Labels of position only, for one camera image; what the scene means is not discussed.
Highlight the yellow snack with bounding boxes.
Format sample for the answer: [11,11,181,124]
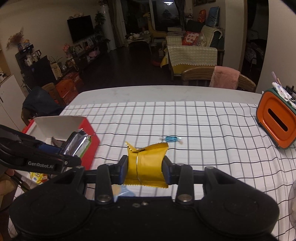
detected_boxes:
[124,142,169,188]

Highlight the dark brown snack packet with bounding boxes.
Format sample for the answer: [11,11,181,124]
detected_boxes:
[51,137,66,148]

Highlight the silver foil snack bar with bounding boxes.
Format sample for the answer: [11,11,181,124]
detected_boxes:
[60,129,91,158]

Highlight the light blue biscuit packet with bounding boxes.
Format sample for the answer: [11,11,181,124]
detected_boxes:
[112,184,135,202]

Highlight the yellow minion jelly pouch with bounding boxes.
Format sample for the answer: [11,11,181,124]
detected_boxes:
[30,172,48,185]

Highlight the left hand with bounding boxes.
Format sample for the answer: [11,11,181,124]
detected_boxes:
[0,169,16,203]

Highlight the blue wrapped candy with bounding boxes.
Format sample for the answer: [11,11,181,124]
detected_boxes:
[160,135,183,144]

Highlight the red white cardboard box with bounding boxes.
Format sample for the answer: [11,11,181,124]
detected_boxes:
[22,115,100,170]

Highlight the white cabinet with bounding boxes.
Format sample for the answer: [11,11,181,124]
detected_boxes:
[0,75,26,131]

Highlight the dark blue jacket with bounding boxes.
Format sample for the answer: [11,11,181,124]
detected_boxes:
[23,87,64,116]

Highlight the wooden chair with jacket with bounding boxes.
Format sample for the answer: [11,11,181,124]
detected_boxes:
[21,83,65,126]

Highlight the white grid tablecloth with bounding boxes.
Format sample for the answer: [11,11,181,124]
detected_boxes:
[7,100,296,241]

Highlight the orange gift boxes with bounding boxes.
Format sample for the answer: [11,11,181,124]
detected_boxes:
[55,72,84,105]

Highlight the dark sideboard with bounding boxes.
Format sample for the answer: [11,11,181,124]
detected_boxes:
[15,44,56,89]

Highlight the pink towel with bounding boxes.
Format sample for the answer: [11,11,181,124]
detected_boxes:
[209,66,240,89]

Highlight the wooden chair with towel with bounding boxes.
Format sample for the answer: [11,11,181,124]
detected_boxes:
[181,66,256,92]

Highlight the orange tissue box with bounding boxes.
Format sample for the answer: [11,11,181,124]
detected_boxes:
[256,88,296,149]

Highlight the sofa with cream cover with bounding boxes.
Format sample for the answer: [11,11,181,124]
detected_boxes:
[161,25,225,77]

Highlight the red cushion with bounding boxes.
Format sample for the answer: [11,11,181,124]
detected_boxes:
[182,31,200,46]

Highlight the black television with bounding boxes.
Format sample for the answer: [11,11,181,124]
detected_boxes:
[67,15,94,44]

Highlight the blue cushion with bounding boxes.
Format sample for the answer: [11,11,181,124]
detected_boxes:
[206,6,220,27]

